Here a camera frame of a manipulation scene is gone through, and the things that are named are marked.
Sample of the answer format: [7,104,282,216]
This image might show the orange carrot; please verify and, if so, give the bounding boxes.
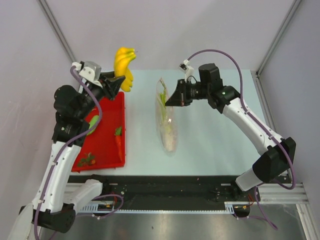
[114,126,123,161]

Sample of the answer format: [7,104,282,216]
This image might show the yellow banana bunch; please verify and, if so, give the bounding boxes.
[113,47,136,92]

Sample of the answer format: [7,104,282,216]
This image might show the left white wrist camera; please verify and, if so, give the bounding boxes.
[71,61,103,88]

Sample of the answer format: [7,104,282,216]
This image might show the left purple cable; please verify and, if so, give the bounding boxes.
[32,65,125,238]

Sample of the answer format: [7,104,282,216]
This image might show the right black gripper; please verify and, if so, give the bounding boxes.
[165,79,210,107]

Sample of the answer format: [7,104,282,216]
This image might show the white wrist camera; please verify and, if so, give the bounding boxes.
[179,59,194,81]
[71,61,103,88]

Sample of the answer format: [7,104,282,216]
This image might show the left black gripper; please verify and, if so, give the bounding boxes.
[76,71,125,120]

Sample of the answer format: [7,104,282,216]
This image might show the green celery stalk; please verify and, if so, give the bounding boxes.
[158,81,178,152]

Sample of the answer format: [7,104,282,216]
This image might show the white slotted cable duct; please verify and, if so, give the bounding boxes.
[79,201,235,215]

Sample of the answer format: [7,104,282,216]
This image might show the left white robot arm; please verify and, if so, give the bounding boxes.
[31,68,125,239]

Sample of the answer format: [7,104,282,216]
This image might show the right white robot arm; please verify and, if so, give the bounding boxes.
[165,60,296,201]

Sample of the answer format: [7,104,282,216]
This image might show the clear zip top bag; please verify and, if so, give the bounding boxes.
[154,77,180,157]

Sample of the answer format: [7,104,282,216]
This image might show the red strawberries with leaves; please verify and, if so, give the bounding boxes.
[77,152,96,167]

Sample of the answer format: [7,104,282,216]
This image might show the green cucumber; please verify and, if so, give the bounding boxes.
[87,115,100,136]

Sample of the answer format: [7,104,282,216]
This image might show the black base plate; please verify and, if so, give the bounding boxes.
[68,174,260,211]

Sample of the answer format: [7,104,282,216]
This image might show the red plastic tray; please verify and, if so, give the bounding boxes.
[71,92,126,173]

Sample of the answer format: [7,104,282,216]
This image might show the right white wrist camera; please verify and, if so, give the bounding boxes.
[179,59,194,81]

